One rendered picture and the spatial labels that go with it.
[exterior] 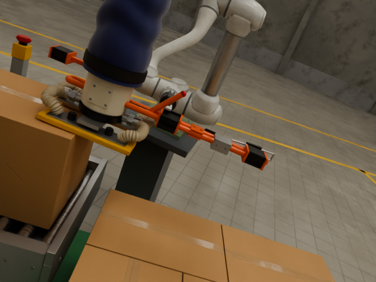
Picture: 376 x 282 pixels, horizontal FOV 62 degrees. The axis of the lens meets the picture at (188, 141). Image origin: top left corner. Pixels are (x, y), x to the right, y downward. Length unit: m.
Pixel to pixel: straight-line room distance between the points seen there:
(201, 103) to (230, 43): 0.38
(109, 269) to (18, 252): 0.31
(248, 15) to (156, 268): 1.23
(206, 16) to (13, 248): 1.28
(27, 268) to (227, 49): 1.33
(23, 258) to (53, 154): 0.36
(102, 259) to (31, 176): 0.40
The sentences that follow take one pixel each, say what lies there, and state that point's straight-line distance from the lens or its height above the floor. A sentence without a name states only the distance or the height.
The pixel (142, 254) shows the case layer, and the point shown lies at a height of 0.54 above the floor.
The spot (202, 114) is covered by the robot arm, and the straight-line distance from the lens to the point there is 1.88.
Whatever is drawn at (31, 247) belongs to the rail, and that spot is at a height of 0.59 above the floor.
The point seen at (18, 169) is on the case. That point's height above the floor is 0.77.
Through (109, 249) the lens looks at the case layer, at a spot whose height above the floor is 0.54.
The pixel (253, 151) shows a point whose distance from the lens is 1.20.
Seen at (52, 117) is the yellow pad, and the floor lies 0.97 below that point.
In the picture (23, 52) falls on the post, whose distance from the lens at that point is 1.84.
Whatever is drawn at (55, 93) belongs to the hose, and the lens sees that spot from 1.23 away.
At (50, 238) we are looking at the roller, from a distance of 1.32.
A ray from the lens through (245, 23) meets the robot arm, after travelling 1.70.
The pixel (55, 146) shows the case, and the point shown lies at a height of 0.90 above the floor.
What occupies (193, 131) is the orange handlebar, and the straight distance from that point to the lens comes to 1.16.
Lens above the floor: 1.47
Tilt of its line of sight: 22 degrees down
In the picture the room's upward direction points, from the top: 22 degrees clockwise
